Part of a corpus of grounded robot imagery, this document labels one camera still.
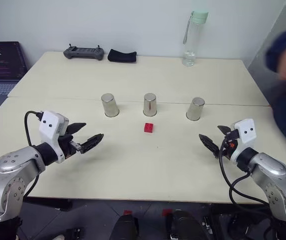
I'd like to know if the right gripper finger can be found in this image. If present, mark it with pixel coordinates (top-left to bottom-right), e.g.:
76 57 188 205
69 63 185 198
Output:
198 133 221 159
217 125 231 136

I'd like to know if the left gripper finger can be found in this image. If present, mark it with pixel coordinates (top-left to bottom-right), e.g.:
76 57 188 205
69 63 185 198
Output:
79 133 105 155
66 122 87 136

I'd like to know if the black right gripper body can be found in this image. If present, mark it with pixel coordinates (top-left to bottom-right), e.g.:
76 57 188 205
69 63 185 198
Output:
218 128 240 160

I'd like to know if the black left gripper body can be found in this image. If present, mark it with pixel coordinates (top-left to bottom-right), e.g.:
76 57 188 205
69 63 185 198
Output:
57 134 83 159

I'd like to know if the steel cup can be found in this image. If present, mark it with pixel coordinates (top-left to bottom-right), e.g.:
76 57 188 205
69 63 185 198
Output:
185 97 206 122
142 92 158 117
100 93 121 118

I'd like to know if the red toy brick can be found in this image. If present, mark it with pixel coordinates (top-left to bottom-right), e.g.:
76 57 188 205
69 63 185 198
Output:
143 122 156 135

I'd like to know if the grey remote controller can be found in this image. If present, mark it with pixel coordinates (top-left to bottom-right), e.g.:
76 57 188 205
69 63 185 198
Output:
63 44 106 61

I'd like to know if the black folded cloth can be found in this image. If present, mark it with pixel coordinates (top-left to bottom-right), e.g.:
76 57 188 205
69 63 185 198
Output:
107 48 138 64

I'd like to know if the dark rounded shape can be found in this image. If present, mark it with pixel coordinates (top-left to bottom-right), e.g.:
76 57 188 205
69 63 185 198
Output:
166 209 210 240
114 214 139 240

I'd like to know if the clear bottle with green lid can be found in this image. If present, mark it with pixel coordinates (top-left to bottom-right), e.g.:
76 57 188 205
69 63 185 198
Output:
181 10 208 67

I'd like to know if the open laptop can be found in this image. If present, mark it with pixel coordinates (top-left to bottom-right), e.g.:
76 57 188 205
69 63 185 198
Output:
0 41 30 110

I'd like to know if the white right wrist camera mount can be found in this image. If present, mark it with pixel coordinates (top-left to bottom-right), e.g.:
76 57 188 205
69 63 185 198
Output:
229 118 257 161

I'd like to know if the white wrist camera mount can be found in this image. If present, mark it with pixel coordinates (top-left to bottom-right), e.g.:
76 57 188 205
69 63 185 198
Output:
38 110 70 164
229 118 257 161

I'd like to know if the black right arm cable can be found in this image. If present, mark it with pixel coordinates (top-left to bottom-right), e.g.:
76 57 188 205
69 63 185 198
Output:
217 138 272 209

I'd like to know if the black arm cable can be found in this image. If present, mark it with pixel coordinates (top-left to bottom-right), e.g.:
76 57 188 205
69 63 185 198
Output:
23 110 44 199
217 138 272 209

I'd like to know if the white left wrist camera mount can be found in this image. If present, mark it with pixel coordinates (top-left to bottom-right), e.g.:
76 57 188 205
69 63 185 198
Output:
38 110 70 164

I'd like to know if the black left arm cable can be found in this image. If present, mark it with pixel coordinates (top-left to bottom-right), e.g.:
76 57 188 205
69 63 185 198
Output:
23 110 44 199

